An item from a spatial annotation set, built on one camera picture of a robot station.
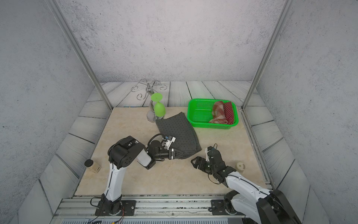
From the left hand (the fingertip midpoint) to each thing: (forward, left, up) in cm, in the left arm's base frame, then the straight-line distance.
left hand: (184, 155), depth 88 cm
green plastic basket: (+40, -14, -4) cm, 43 cm away
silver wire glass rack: (+36, +26, -3) cm, 45 cm away
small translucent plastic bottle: (-10, -31, +6) cm, 33 cm away
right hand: (-5, -7, 0) cm, 9 cm away
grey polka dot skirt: (+9, -2, -2) cm, 10 cm away
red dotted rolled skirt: (+30, -34, +6) cm, 46 cm away
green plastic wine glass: (+27, +16, +14) cm, 35 cm away
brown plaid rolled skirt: (+30, -26, +6) cm, 40 cm away
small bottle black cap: (-7, +53, +5) cm, 54 cm away
